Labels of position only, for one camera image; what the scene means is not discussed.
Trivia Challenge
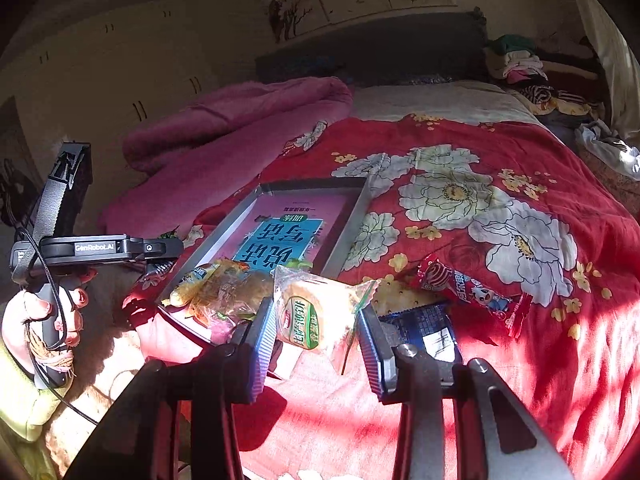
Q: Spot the dark blue snack packet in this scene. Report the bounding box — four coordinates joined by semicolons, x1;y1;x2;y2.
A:
378;302;462;363

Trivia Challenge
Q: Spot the orange long cracker packet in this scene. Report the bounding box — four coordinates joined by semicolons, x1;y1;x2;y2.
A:
189;259;273;327

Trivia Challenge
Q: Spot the clear round pastry packet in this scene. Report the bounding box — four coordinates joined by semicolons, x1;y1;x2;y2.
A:
273;266;380;374

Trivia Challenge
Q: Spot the yellow candy packet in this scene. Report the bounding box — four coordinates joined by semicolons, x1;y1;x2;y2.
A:
160;263;219;308

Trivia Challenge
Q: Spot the red candy packet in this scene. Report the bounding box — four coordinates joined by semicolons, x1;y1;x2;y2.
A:
410;255;533;338

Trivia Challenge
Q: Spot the person's left hand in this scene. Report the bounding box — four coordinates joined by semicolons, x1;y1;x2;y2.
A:
1;287;89;375

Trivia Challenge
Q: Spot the pink and blue book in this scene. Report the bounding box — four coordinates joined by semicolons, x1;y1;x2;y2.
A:
207;190;349;272

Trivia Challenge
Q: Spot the pink plush blanket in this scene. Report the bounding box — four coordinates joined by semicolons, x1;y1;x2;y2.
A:
98;77;352;237

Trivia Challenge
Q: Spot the cream wardrobe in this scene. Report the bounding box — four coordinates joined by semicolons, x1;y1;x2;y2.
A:
0;0;222;231

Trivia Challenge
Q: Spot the red floral quilt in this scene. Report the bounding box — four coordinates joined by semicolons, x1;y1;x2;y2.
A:
104;114;639;479

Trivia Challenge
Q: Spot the white grey cloth bundle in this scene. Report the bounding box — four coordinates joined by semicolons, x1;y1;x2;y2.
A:
575;119;640;181

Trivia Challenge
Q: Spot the dark bed headboard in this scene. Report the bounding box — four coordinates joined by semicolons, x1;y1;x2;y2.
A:
255;9;489;87

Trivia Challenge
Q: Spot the pile of folded clothes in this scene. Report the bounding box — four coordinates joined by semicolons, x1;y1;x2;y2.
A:
484;34;610;122

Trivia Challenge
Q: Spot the beige curtain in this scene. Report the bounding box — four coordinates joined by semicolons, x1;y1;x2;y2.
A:
576;0;640;148

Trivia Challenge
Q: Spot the black cable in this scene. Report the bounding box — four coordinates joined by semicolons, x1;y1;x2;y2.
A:
2;159;101;428

